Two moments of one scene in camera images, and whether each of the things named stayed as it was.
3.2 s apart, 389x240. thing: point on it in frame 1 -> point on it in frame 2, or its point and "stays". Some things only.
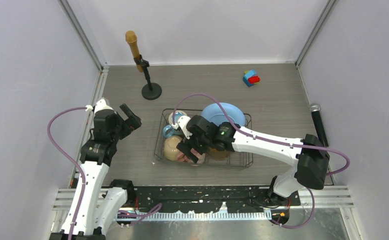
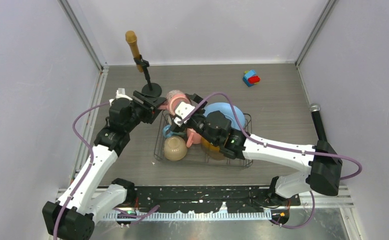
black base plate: [207, 198] stays
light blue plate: [214, 113] stays
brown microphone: [131, 37] stays
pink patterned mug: [201, 157] -> [173, 98]
